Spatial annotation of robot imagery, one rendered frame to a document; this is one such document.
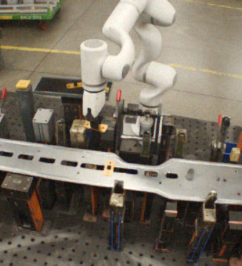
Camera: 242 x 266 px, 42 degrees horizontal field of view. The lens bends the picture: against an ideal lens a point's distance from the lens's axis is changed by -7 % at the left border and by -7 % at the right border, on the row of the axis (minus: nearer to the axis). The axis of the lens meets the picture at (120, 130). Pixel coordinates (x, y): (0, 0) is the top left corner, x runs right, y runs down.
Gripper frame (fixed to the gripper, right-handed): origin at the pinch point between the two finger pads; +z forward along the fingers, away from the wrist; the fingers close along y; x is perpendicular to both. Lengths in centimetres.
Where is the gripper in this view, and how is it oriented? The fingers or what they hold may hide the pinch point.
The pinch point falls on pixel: (95, 121)
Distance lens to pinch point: 122.1
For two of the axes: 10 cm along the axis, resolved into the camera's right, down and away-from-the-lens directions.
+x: 9.4, 2.3, -2.3
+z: -0.2, 7.5, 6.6
